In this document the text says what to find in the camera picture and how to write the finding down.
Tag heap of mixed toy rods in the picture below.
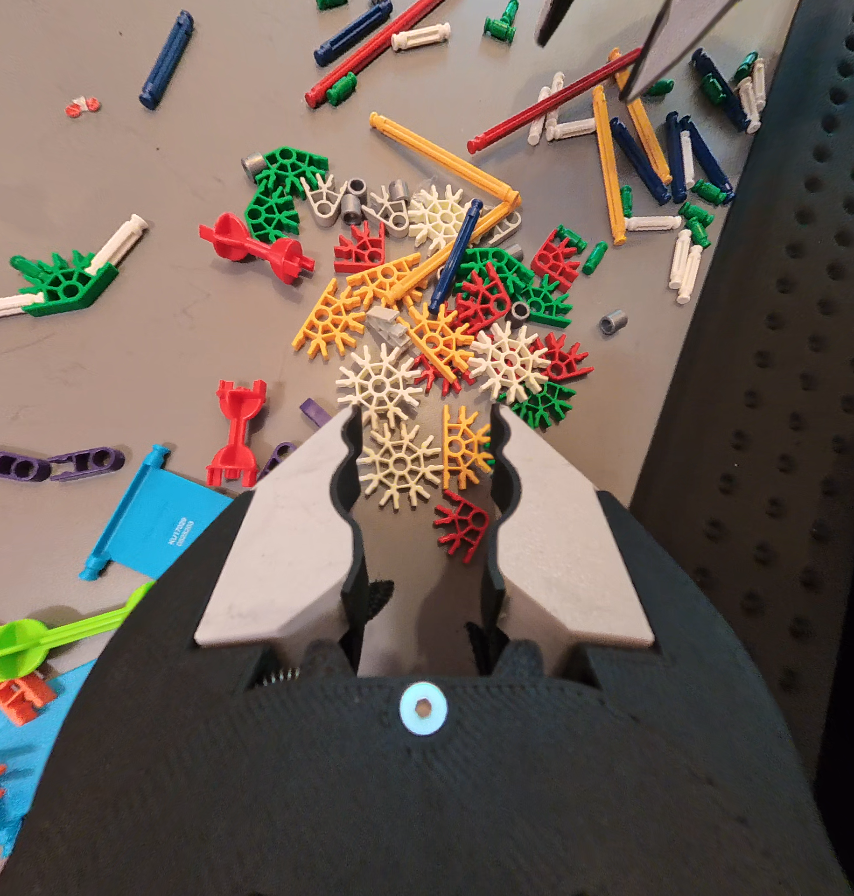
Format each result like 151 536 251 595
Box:
369 0 767 305

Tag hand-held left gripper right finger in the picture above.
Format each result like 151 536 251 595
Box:
482 404 655 676

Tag pile of colourful toy connectors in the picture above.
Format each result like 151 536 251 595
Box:
292 178 596 561

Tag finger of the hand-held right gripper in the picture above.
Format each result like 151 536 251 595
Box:
535 0 575 46
617 0 739 102

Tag lime green toy spool piece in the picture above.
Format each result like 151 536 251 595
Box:
0 581 155 683

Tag red toy spool piece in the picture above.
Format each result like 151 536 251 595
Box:
198 212 316 287
205 379 268 487

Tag blue toy rod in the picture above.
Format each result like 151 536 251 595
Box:
314 0 394 69
139 8 195 111

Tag red long toy rod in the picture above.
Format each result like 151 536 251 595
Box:
304 0 445 109

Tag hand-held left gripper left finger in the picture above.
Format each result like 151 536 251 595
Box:
194 405 370 676

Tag green toy connector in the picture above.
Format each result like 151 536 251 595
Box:
10 251 120 318
245 185 305 242
255 146 329 200

